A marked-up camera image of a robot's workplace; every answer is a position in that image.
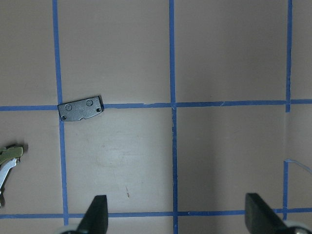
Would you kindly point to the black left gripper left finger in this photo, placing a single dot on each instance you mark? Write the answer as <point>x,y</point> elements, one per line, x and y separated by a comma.
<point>95,220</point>

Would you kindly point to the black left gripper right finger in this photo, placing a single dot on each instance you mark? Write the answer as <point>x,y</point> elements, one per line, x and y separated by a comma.
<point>260,218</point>

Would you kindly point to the green brake shoe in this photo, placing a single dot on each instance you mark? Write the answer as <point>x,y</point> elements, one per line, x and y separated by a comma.
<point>9,158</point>

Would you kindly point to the black brake pad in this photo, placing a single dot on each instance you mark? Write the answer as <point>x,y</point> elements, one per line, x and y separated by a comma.
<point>80,109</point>

